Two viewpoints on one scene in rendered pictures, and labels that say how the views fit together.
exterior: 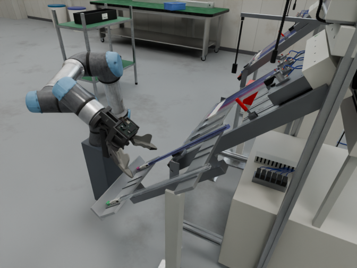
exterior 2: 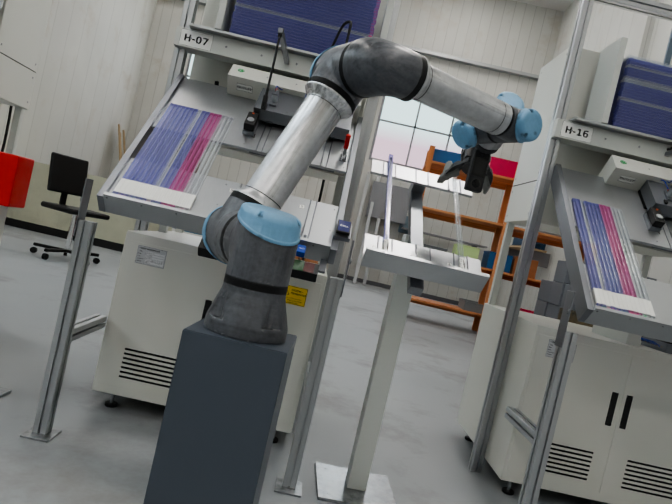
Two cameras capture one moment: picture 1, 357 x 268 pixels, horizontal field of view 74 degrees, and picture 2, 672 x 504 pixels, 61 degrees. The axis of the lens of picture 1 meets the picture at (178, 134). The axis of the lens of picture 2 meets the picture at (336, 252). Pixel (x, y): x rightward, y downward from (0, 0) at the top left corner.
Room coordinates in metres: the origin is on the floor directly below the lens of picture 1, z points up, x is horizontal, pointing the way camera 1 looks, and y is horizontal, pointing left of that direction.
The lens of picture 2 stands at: (1.63, 1.49, 0.75)
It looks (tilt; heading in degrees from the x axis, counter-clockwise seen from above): 1 degrees down; 243
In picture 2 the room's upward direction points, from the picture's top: 13 degrees clockwise
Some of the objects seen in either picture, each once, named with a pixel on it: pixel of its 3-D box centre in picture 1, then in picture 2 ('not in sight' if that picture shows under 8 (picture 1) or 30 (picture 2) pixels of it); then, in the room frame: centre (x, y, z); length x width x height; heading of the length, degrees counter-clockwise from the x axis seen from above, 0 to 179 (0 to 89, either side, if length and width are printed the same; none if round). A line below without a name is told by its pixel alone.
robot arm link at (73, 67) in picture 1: (65, 78); (451, 96); (0.93, 0.47, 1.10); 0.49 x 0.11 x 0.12; 5
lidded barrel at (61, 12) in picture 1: (59, 16); not in sight; (7.83, 3.70, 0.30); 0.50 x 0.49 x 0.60; 152
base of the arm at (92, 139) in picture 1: (100, 133); (251, 305); (1.28, 0.51, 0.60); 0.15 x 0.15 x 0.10
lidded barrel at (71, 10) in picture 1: (78, 19); not in sight; (7.44, 2.97, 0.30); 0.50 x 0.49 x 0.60; 152
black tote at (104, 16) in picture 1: (96, 16); not in sight; (3.25, 1.07, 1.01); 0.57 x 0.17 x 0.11; 155
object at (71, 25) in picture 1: (102, 53); not in sight; (3.25, 1.07, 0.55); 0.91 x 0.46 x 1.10; 155
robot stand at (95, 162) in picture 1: (107, 170); (211, 477); (1.28, 0.51, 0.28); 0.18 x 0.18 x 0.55; 62
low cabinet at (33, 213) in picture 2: not in sight; (91, 206); (1.15, -7.02, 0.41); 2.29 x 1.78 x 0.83; 152
